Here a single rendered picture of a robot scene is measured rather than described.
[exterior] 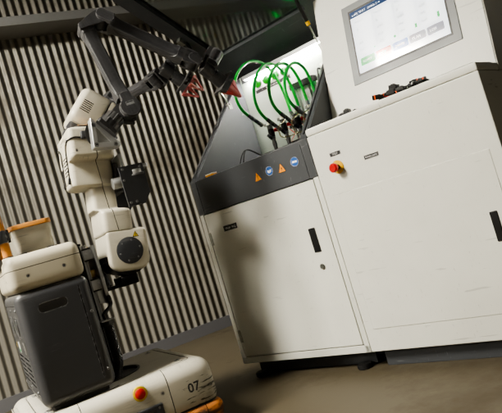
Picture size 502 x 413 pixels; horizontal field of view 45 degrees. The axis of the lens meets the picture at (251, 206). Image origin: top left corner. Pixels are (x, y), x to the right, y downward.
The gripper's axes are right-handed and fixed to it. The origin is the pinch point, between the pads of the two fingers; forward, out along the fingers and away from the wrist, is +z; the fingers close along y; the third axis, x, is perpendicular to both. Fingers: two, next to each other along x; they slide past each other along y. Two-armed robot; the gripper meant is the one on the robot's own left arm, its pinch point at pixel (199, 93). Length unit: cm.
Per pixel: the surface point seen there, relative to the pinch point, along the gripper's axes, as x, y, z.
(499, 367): 99, -62, 117
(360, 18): -21, -64, 37
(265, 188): 36, -8, 41
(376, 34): -12, -68, 44
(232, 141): -11.0, 26.6, 30.1
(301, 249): 56, -9, 63
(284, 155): 30, -25, 38
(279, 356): 84, 29, 86
